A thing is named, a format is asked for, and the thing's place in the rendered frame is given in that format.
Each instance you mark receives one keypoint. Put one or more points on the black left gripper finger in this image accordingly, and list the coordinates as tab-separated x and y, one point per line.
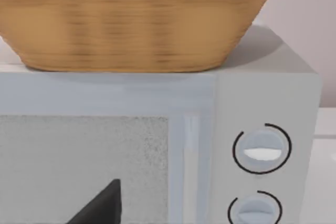
105	205

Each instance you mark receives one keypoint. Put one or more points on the pale microwave door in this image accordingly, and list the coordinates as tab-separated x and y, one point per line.
105	134

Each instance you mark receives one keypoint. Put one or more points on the pale microwave knob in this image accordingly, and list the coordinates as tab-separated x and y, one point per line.
262	148
254	210

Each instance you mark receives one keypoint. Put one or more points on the woven wicker basket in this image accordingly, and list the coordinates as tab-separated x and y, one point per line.
126	22

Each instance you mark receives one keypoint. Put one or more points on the pale microwave oven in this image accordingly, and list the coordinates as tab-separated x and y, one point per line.
262	95

